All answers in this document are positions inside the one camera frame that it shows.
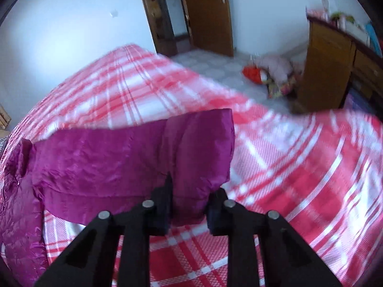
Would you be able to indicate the red toy on floor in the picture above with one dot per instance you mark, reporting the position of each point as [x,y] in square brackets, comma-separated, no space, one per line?
[256,75]

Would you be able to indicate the brown wooden desk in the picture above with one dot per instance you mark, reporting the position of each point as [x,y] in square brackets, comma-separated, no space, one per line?
[336,63]

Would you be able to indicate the brown wooden door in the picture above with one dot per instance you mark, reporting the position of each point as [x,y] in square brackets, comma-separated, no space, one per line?
[211,26]

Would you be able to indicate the items on desk top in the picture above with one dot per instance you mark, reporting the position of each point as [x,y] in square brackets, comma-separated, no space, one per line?
[363,32]

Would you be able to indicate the magenta puffer jacket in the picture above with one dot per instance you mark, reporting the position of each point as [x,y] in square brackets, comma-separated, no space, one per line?
[75,174]

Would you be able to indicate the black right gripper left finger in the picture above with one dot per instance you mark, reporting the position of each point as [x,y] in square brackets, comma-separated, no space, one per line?
[90,258]

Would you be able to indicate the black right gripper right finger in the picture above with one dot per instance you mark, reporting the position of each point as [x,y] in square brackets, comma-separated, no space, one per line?
[264,245]

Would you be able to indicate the red white plaid bedsheet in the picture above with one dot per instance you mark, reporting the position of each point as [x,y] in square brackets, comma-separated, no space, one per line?
[322,172]

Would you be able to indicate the dark wooden door frame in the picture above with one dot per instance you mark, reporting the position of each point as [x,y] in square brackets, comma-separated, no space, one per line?
[160,26]

